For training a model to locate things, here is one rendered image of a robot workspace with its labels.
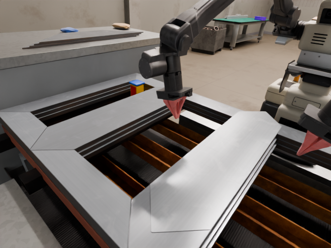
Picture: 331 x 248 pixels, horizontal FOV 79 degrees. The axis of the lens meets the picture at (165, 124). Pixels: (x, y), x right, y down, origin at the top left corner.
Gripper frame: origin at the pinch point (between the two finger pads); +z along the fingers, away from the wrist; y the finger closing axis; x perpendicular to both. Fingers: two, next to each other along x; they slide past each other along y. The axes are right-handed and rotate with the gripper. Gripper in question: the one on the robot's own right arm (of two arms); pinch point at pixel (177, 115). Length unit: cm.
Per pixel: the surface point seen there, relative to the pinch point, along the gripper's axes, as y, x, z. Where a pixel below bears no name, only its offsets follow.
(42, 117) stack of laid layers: -51, -25, -1
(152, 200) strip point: 10.7, -24.7, 10.9
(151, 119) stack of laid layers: -19.2, 6.1, 6.9
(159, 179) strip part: 7.7, -18.8, 10.2
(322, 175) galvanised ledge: 39, 43, 37
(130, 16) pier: -324, 266, -77
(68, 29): -97, 18, -37
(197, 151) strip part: 8.3, -1.7, 10.2
